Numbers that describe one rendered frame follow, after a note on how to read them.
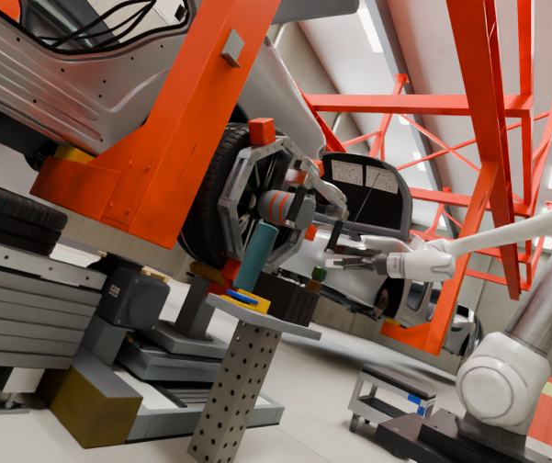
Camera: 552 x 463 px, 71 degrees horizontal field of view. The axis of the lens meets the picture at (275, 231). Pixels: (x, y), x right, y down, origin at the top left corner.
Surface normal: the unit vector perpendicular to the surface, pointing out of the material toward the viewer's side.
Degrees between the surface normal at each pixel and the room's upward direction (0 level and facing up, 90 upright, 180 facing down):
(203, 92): 90
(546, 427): 90
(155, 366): 90
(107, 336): 90
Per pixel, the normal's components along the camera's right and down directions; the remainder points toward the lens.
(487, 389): -0.65, -0.18
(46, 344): 0.77, 0.22
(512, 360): -0.44, -0.44
